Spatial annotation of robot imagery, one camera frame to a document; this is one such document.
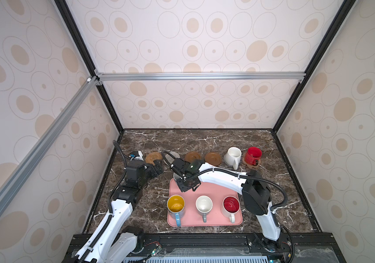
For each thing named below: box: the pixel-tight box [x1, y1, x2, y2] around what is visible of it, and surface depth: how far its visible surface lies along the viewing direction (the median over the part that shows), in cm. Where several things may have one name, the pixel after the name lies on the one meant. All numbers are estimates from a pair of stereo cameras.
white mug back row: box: [223, 146, 242, 171], surface depth 99 cm
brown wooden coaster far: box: [204, 151, 222, 167], surface depth 105 cm
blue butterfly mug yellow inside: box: [166, 194, 186, 228], surface depth 78 cm
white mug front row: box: [195, 195, 214, 224], surface depth 79 cm
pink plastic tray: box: [168, 178, 243, 227], surface depth 83 cm
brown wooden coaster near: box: [184, 151, 202, 163], surface depth 108 cm
